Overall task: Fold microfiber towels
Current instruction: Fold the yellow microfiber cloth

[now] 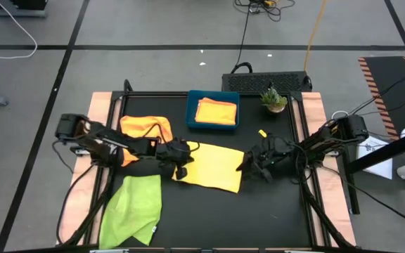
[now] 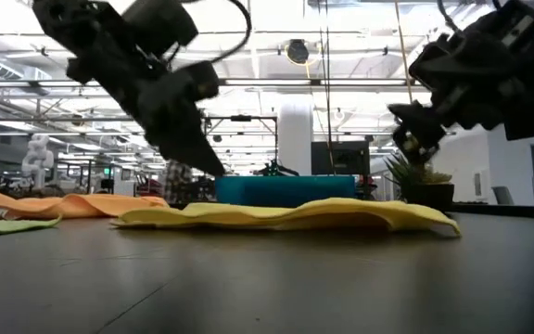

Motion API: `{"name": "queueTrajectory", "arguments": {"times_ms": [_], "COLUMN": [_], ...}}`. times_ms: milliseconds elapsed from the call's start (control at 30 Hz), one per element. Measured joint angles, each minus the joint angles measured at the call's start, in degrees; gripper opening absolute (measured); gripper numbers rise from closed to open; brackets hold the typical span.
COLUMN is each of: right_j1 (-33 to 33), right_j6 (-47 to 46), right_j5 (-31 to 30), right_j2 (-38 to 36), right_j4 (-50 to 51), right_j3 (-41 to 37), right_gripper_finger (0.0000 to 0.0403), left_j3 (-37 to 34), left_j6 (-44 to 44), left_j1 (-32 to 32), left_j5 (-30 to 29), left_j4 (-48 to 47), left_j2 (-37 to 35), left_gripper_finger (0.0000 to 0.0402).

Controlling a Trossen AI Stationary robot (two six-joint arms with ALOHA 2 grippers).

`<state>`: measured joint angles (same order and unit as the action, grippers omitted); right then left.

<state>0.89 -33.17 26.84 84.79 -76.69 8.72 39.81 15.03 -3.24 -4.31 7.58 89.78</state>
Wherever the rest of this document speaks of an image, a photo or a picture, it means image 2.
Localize black hanging cable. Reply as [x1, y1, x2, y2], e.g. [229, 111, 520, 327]
[317, 0, 337, 176]

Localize green device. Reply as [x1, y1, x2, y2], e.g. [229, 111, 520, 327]
[257, 159, 300, 177]

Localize yellow microfiber towel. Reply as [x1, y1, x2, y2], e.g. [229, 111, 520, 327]
[110, 197, 462, 238]

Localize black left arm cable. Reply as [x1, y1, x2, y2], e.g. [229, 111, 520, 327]
[169, 0, 253, 66]

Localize black aluminium table frame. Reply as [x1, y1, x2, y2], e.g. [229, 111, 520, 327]
[450, 202, 534, 221]

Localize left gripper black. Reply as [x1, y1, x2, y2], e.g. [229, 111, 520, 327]
[65, 41, 227, 178]

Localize orange microfiber towel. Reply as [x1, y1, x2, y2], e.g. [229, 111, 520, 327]
[0, 187, 171, 222]

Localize black rig frame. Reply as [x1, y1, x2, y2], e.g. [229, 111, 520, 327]
[201, 114, 280, 176]

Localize blue plastic bin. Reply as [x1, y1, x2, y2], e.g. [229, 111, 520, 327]
[214, 174, 357, 209]

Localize ceiling cable reel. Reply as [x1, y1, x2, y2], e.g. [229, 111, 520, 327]
[285, 38, 311, 65]

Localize black monitor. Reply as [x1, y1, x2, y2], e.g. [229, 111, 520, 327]
[311, 140, 372, 176]

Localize long ceiling light bar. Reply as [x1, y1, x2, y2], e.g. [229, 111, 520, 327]
[220, 77, 410, 87]

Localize grey chair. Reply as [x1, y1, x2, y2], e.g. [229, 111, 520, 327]
[491, 185, 515, 206]

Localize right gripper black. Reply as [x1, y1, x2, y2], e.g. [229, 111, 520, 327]
[387, 0, 534, 164]

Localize lime green microfiber towel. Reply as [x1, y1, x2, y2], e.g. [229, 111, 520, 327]
[0, 214, 63, 241]

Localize orange power cable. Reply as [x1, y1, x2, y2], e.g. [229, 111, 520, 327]
[394, 0, 414, 106]

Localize green spiky plant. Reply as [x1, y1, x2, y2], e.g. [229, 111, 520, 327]
[384, 152, 454, 186]

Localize person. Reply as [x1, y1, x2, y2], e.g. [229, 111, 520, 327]
[162, 160, 195, 204]

